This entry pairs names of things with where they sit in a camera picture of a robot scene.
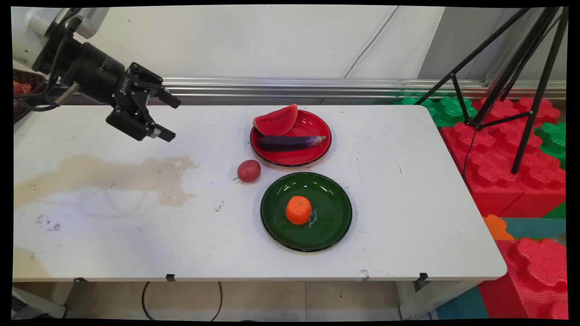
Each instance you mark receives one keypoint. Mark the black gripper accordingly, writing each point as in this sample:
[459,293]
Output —
[97,72]

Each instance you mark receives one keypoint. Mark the orange toy mandarin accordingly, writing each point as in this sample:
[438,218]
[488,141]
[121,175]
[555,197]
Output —
[298,210]

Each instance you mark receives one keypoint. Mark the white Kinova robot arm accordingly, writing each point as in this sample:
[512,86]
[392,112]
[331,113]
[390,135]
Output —
[20,45]

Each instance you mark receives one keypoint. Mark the brown wicker basket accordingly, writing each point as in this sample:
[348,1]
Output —
[28,77]

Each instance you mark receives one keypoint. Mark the red toy in basket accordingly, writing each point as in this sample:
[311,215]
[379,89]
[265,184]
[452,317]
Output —
[20,88]

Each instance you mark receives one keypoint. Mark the red toy apple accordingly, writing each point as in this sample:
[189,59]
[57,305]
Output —
[249,171]

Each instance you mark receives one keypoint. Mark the toy watermelon slice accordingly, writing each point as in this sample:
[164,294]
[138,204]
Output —
[276,122]

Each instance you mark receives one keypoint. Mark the purple toy eggplant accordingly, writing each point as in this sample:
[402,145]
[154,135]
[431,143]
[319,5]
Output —
[290,143]

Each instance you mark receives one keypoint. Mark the red enamel plate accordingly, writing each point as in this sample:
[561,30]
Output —
[312,124]

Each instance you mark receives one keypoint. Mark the green enamel plate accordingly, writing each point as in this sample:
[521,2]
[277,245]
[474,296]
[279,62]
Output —
[331,217]

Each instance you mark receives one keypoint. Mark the grey metal base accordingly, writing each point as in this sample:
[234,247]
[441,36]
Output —
[36,308]

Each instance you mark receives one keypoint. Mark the green foam block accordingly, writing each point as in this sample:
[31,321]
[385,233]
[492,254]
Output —
[448,111]
[553,138]

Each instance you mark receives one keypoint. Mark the red foam block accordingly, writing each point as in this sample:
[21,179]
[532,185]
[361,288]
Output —
[485,172]
[507,111]
[534,271]
[543,185]

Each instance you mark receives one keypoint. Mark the orange foam piece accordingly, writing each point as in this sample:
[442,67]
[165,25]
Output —
[496,228]

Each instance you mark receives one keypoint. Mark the teal foam mat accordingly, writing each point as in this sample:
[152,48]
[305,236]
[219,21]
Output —
[462,305]
[537,227]

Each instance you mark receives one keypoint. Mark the black tripod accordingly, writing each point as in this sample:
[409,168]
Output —
[528,54]

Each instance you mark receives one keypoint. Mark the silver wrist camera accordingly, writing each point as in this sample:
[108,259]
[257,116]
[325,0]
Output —
[93,20]

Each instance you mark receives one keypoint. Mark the aluminium wall rail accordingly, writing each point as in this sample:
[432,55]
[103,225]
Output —
[317,86]

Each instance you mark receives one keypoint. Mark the white table leg frame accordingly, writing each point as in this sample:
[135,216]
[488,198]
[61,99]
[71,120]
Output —
[426,299]

